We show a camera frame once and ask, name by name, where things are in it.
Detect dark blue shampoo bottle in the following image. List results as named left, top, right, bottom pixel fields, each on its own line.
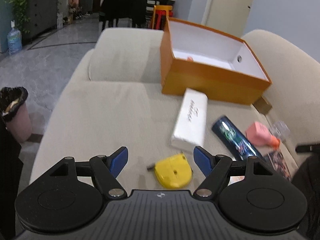
left=212, top=115, right=264, bottom=161

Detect brown picture card box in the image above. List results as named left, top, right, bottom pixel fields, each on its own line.
left=264, top=150, right=292, bottom=181

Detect yellow tape measure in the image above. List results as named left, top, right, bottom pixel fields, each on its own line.
left=147, top=152, right=193, bottom=190

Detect white long box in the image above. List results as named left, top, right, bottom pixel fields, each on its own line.
left=170, top=88, right=208, bottom=153

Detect pink bottle orange cap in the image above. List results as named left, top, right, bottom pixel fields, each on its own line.
left=245, top=121, right=280, bottom=149

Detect brown jewelry box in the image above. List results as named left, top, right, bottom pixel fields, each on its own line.
left=253, top=96, right=272, bottom=115

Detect beige sofa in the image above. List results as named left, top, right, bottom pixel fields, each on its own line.
left=30, top=28, right=319, bottom=191

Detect pink trash bin black bag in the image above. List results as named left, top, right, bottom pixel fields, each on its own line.
left=1, top=87, right=33, bottom=143

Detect orange cardboard box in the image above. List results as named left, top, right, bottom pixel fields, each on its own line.
left=160, top=18, right=272, bottom=105

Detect blue water jug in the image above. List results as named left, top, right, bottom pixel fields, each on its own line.
left=7, top=21, right=22, bottom=55

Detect orange red stacked stools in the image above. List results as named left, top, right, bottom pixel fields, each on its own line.
left=151, top=5, right=173, bottom=30

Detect black chair with cloth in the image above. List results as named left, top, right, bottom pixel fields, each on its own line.
left=99, top=0, right=146, bottom=30

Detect dark grey sideboard cabinet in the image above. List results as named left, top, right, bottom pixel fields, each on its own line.
left=22, top=0, right=58, bottom=41

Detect green trailing plant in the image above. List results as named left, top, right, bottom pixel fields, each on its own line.
left=4, top=0, right=61, bottom=34

